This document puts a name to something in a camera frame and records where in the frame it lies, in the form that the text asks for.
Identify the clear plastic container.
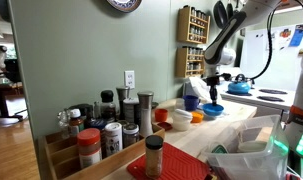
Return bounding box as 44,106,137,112
175,98,185,110

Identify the orange small lid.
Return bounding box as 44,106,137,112
192,111,204,123

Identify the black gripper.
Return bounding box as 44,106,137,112
206,73,231,106

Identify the red silicone mat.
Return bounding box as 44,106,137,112
127,143,210,180

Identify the wooden spice tray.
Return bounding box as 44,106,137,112
37,121,166,180

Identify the white stove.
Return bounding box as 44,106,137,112
219,66,297,113

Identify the white spice shaker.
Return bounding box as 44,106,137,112
105,122,123,156

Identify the dark blue cup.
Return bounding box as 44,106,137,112
182,95,200,111

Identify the upper wooden spice rack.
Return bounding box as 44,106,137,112
177,5,210,44

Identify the steel pepper grinder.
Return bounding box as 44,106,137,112
137,91,153,137

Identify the orange small cup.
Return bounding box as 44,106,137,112
155,109,168,122

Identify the white round container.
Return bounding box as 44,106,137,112
172,109,193,131

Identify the lower wooden spice rack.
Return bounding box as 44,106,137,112
175,46,205,78

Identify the spice jar red lid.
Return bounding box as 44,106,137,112
77,128,102,169

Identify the white refrigerator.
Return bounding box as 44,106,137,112
240,24,303,84

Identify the large white crumpled bag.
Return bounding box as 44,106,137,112
183,77,212,103

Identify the spice jar black lid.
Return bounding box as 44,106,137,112
145,135,163,179

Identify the clear plastic bin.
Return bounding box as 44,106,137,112
200,115,289,180

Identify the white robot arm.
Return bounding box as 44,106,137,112
204,0,303,157

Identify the wooden spice rack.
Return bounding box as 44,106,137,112
175,46,205,78
177,5,210,44

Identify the light blue bowl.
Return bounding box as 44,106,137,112
202,103,224,116

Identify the white wall outlet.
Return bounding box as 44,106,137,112
124,70,135,89

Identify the blue kettle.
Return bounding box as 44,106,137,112
228,74,251,94

